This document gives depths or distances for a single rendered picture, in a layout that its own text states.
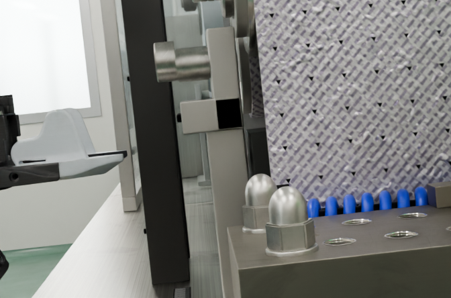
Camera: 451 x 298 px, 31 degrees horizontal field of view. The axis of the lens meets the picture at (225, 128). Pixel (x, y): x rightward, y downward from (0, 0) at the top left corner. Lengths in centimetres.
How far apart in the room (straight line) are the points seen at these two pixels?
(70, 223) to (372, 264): 593
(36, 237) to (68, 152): 580
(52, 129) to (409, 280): 32
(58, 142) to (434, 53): 34
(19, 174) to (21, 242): 584
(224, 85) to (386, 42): 16
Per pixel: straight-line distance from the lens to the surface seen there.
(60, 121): 69
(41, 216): 646
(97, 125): 632
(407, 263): 55
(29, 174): 69
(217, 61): 79
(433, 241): 57
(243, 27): 75
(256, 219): 64
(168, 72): 80
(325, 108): 72
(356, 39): 73
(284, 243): 55
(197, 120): 79
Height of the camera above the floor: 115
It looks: 3 degrees down
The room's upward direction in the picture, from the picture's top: 6 degrees counter-clockwise
